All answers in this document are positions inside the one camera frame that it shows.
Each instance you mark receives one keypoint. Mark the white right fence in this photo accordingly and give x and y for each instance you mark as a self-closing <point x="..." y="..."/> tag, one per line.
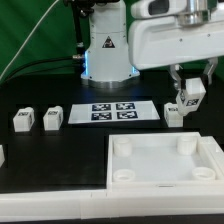
<point x="212" y="155"/>

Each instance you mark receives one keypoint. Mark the white square tabletop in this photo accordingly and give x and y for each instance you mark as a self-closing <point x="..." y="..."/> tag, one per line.
<point x="138" y="161"/>

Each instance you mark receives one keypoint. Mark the white marker sheet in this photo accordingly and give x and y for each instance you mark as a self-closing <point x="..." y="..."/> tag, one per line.
<point x="113" y="112"/>

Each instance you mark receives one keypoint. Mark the white front fence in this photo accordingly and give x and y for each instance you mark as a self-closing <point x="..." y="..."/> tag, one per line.
<point x="93" y="204"/>

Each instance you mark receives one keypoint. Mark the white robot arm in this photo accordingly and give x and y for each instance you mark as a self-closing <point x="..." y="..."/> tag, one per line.
<point x="107" y="61"/>

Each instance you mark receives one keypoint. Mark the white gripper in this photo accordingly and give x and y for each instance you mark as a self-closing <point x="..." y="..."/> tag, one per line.
<point x="171" y="32"/>

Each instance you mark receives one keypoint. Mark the white left block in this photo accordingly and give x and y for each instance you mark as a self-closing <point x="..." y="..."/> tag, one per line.
<point x="2" y="157"/>

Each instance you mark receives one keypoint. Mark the white fence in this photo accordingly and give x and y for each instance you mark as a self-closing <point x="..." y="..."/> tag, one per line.
<point x="93" y="204"/>
<point x="212" y="155"/>

